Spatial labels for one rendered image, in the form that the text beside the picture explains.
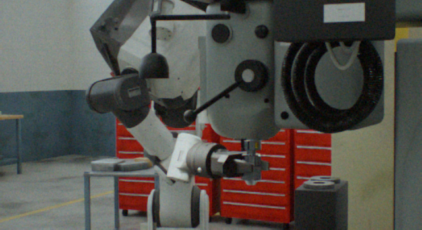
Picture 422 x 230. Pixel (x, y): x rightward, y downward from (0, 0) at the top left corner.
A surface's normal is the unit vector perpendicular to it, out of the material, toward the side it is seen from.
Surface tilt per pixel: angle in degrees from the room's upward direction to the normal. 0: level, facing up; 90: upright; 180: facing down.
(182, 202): 81
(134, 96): 84
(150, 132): 103
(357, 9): 90
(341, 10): 90
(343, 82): 90
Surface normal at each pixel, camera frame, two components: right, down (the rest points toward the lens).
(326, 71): -0.45, 0.05
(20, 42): 0.89, 0.02
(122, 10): -0.09, -0.47
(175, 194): -0.11, -0.10
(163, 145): 0.45, 0.26
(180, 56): 0.53, -0.03
